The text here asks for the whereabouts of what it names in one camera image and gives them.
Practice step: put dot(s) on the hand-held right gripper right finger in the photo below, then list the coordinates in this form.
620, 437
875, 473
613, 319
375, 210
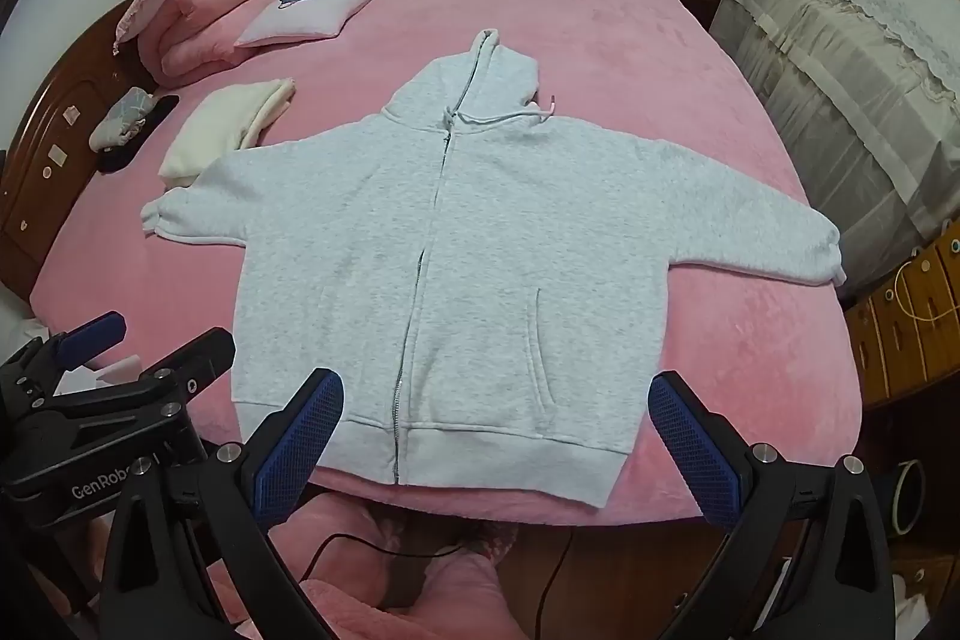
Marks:
697, 452

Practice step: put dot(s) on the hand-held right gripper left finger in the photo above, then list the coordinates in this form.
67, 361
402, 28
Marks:
300, 449

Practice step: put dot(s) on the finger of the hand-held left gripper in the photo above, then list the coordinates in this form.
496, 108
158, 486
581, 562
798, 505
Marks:
196, 359
90, 338

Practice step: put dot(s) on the light grey zip hoodie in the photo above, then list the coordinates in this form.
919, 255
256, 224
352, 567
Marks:
487, 235

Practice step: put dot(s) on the brown wooden headboard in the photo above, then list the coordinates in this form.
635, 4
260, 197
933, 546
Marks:
52, 183

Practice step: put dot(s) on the grey patterned cloth bundle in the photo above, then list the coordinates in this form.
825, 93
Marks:
120, 123

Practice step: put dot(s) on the round black bin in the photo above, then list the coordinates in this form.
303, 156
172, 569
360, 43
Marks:
911, 497

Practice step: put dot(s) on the wooden drawer cabinet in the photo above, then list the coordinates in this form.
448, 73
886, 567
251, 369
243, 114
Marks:
900, 347

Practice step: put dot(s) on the folded cream garment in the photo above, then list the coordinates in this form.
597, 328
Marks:
217, 130

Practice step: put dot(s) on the folded pink quilt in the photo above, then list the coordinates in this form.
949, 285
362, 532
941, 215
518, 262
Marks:
217, 3

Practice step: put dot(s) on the pink bed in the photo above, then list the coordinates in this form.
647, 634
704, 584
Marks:
600, 48

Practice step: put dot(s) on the beige lace furniture cover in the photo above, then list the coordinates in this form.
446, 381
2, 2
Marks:
840, 48

